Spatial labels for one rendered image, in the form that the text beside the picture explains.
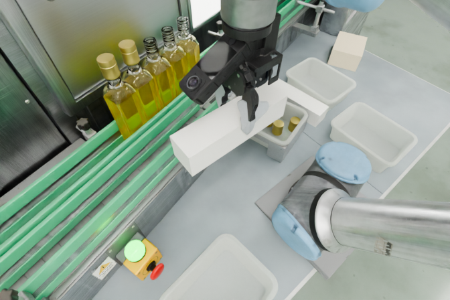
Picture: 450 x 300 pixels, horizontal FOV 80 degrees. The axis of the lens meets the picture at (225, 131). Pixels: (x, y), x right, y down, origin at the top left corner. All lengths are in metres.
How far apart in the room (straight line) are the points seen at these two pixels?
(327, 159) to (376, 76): 0.76
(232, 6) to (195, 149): 0.23
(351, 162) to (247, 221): 0.32
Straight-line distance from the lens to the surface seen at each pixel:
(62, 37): 0.70
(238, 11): 0.36
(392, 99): 1.24
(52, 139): 0.84
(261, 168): 0.87
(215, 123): 0.49
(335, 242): 0.54
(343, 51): 1.27
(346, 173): 0.61
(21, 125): 0.78
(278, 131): 0.91
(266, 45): 0.44
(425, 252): 0.45
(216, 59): 0.40
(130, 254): 0.68
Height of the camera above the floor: 1.48
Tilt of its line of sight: 51 degrees down
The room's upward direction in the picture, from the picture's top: straight up
